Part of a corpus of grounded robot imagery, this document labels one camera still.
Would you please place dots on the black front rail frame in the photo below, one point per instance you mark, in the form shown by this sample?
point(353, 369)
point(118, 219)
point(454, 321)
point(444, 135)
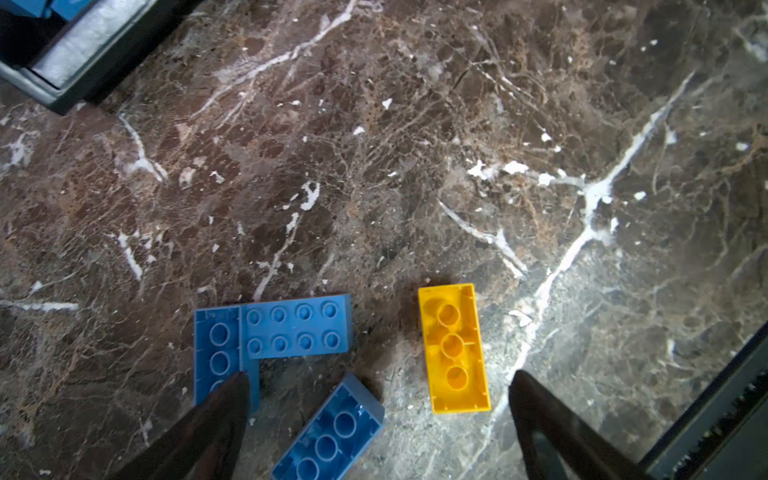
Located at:
point(723, 434)

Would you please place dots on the yellow lego brick long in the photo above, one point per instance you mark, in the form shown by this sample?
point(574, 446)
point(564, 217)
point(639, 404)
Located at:
point(453, 349)

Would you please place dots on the black bin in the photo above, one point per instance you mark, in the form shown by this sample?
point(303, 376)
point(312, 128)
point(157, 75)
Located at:
point(62, 52)

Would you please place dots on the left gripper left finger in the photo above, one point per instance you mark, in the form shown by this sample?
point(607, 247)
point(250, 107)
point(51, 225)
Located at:
point(204, 444)

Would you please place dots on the blue lego brick diagonal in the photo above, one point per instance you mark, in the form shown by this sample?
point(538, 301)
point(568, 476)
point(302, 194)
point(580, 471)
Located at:
point(218, 353)

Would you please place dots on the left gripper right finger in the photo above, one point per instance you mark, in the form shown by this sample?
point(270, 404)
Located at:
point(551, 436)

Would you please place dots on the blue lego brick front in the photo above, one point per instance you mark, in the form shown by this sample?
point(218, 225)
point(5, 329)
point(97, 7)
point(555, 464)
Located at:
point(335, 437)

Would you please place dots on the blue lego brick angled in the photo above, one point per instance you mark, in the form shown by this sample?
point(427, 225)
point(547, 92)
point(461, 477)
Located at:
point(297, 328)

